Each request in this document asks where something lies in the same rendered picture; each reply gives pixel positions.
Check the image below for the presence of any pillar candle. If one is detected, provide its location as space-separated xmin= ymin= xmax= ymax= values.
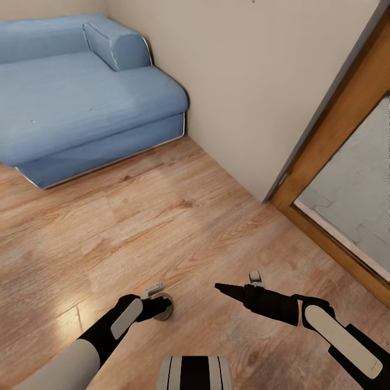
xmin=152 ymin=292 xmax=173 ymax=321

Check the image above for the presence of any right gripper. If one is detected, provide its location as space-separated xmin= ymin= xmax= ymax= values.
xmin=214 ymin=283 xmax=281 ymax=320

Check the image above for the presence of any robot trunk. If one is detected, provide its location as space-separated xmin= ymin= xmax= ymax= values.
xmin=156 ymin=356 xmax=235 ymax=390

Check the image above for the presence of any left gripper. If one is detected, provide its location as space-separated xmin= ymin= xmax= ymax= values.
xmin=144 ymin=296 xmax=172 ymax=320

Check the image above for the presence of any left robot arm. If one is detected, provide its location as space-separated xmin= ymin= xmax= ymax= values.
xmin=12 ymin=282 xmax=172 ymax=390

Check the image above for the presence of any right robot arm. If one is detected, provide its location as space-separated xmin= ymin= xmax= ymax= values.
xmin=214 ymin=270 xmax=390 ymax=390

